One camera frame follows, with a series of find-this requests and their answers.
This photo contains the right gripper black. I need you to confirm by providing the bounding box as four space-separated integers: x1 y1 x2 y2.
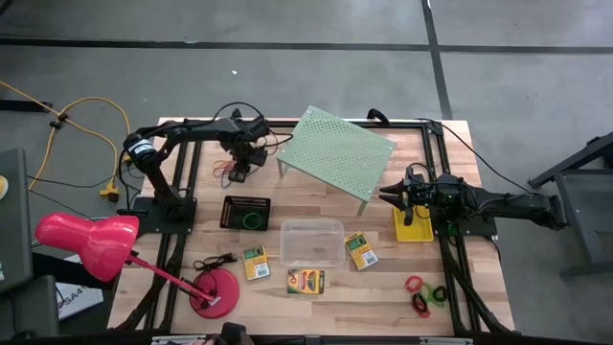
379 175 440 213

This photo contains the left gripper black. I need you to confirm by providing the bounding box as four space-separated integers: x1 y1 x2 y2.
228 139 254 185

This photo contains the yellow green crayon box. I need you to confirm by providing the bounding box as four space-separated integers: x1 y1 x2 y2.
241 244 272 282
286 268 326 295
344 230 379 271

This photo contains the clear plastic bin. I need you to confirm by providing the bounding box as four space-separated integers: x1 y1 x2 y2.
279 218 346 268

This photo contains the red desk lamp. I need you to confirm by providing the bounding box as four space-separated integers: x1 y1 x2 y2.
34 212 240 321

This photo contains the black plastic basket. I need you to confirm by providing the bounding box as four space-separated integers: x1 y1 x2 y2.
219 195 272 232

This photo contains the yellow plastic basket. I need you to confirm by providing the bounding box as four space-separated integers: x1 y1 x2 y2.
392 191 435 243

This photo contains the green perforated metal shelf riser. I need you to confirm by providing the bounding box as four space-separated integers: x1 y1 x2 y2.
276 104 397 217

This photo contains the dark metal cart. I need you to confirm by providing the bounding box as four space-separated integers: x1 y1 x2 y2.
528 131 613 280

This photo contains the white printed box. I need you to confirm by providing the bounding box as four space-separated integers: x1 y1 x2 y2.
55 282 104 321

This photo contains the dark grey cabinet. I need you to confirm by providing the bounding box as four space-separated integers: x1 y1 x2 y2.
0 148 34 294

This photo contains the black box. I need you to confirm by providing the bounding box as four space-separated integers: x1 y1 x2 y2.
0 275 61 339

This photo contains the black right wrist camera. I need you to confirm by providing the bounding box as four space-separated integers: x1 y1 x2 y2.
403 194 417 227

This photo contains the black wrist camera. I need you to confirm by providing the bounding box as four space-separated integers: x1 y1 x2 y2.
403 194 417 227
249 146 269 168

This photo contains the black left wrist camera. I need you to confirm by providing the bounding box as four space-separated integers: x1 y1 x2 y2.
249 146 269 168

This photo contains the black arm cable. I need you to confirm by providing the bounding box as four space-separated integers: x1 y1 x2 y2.
210 100 294 150
366 107 535 196

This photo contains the black aluminium table frame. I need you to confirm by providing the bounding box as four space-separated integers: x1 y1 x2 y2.
114 117 516 336

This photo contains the black lamp cord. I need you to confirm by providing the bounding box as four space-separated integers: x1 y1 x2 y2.
193 252 239 275

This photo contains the yellow extension cable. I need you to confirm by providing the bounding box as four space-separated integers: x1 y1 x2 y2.
0 79 137 202

